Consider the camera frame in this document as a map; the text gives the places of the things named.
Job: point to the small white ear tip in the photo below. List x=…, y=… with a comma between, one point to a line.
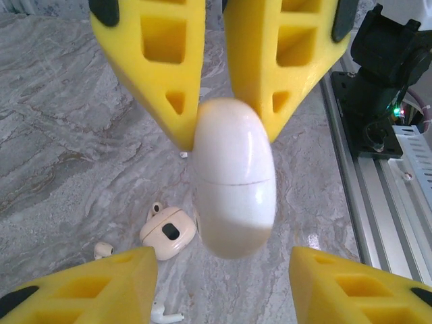
x=183, y=155

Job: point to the cream case with black window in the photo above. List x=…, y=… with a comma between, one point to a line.
x=152, y=233

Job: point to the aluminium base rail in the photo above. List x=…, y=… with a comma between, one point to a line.
x=371, y=202

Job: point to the cream earbud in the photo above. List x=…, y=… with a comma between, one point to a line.
x=155, y=207
x=103, y=250

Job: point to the plain white earbud charging case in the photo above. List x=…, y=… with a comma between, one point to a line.
x=233, y=185

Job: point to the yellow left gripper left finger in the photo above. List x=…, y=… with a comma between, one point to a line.
x=138, y=290

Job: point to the white earbud with long stem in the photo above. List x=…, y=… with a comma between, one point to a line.
x=163, y=315

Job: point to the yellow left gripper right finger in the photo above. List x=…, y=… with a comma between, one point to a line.
x=303, y=290

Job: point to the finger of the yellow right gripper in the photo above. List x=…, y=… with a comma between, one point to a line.
x=249, y=67
x=158, y=77

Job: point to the controller board with LED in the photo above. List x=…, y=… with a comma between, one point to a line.
x=398, y=113

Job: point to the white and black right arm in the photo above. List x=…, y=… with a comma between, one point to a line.
x=381, y=50

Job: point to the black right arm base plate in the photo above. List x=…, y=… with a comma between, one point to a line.
x=344, y=101

